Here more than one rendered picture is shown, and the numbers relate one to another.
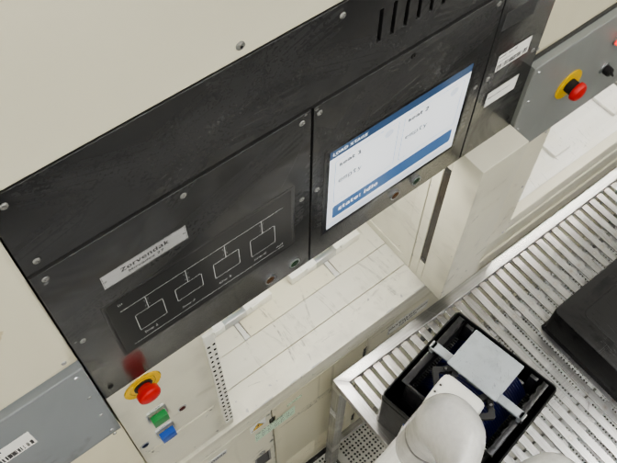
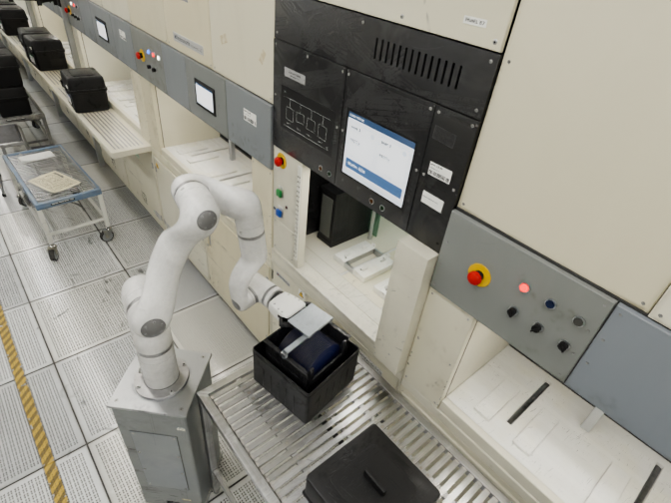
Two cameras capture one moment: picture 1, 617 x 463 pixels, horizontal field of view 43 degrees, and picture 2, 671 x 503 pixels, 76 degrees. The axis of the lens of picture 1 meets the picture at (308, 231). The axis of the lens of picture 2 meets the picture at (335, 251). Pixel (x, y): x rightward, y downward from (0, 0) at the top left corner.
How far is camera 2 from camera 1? 1.55 m
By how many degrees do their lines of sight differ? 56
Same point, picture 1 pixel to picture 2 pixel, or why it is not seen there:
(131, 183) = (299, 29)
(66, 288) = (278, 57)
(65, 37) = not seen: outside the picture
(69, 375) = (268, 104)
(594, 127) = (561, 483)
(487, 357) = (315, 319)
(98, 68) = not seen: outside the picture
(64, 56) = not seen: outside the picture
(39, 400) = (261, 103)
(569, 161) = (513, 454)
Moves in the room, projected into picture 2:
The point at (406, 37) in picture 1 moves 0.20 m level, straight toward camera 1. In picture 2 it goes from (385, 72) to (315, 62)
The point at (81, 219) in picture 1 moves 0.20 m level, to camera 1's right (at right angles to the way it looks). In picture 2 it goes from (288, 28) to (283, 41)
